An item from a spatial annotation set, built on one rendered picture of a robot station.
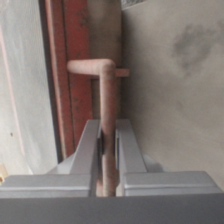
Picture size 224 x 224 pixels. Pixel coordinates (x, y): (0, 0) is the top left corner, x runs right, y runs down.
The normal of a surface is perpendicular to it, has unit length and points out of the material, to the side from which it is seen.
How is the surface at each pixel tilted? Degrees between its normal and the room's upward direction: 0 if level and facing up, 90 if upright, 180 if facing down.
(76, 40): 90
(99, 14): 70
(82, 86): 90
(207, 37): 0
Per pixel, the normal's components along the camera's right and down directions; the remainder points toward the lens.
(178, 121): -0.76, 0.20
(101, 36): 0.37, 0.26
